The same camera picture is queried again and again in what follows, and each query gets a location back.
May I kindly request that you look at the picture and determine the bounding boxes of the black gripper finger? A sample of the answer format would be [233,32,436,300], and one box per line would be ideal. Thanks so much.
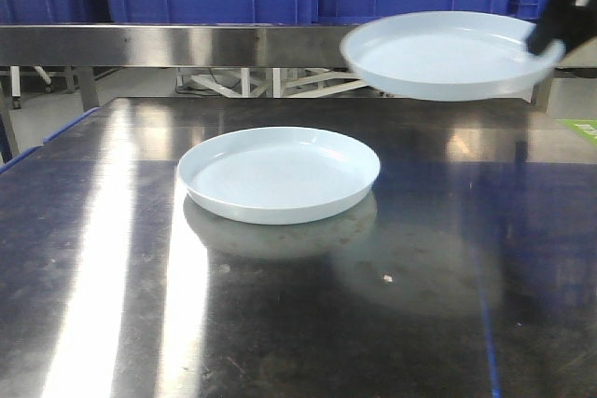
[526,0,596,55]

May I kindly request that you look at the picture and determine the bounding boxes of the light blue plate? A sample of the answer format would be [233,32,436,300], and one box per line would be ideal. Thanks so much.
[340,11,565,102]
[177,127,381,226]

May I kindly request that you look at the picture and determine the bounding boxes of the white metal frame background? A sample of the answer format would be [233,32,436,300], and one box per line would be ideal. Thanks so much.
[175,67,388,98]

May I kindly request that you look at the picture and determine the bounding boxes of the stainless steel shelf rail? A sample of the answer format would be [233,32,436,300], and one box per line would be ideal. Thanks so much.
[0,23,597,68]

